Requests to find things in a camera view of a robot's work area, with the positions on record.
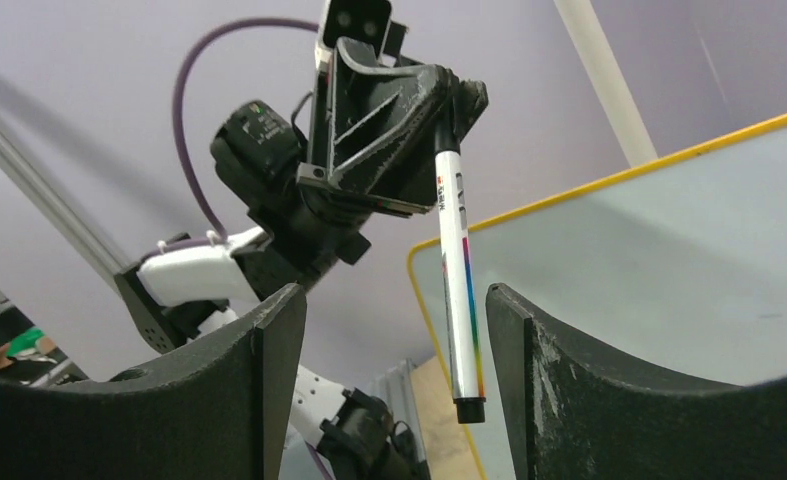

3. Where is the white PVC pipe frame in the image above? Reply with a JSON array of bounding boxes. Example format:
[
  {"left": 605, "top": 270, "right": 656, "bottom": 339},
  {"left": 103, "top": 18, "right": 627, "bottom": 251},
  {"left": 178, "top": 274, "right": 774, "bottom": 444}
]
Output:
[{"left": 554, "top": 0, "right": 658, "bottom": 167}]

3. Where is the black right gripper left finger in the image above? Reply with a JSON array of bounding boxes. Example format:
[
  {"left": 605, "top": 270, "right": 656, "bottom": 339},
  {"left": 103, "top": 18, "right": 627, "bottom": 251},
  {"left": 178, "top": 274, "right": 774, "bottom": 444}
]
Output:
[{"left": 0, "top": 285, "right": 307, "bottom": 479}]

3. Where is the black whiteboard marker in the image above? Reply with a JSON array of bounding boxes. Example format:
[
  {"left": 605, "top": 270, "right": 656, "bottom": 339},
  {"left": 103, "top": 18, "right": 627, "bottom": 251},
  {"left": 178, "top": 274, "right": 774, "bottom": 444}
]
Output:
[{"left": 434, "top": 120, "right": 486, "bottom": 425}]

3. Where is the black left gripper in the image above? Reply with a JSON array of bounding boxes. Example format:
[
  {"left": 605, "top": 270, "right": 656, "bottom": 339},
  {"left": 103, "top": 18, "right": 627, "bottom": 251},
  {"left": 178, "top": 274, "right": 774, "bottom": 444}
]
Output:
[{"left": 210, "top": 37, "right": 489, "bottom": 292}]

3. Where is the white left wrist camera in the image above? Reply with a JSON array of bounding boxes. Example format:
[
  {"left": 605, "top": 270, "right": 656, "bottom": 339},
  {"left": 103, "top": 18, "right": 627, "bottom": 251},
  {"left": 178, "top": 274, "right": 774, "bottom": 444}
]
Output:
[{"left": 314, "top": 0, "right": 408, "bottom": 72}]

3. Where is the aluminium rail right edge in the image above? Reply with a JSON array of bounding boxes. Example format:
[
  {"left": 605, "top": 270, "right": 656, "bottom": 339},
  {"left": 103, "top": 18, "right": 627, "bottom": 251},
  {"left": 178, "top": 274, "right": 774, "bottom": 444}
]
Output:
[{"left": 0, "top": 122, "right": 128, "bottom": 293}]

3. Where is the yellow framed whiteboard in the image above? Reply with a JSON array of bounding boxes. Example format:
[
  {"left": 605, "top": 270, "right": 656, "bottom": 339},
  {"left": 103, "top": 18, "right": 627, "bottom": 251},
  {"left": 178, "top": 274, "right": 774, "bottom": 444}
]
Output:
[{"left": 406, "top": 102, "right": 787, "bottom": 480}]

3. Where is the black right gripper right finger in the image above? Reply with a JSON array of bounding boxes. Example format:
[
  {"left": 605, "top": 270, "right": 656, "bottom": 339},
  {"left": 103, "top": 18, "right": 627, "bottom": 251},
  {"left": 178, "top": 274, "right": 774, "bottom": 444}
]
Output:
[{"left": 485, "top": 283, "right": 787, "bottom": 479}]

